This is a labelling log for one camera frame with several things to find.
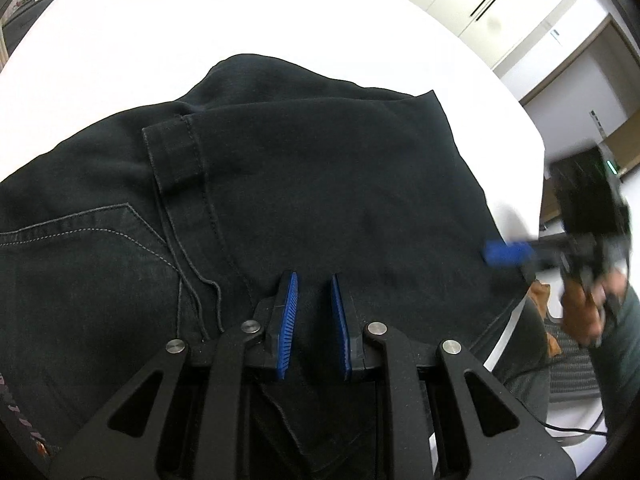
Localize black denim pants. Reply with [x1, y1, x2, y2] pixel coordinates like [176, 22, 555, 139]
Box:
[1, 55, 526, 479]

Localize right forearm green sleeve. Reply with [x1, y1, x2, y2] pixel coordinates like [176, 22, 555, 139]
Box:
[589, 285, 640, 434]

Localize person's right hand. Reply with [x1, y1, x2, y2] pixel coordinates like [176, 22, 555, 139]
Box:
[561, 268, 628, 348]

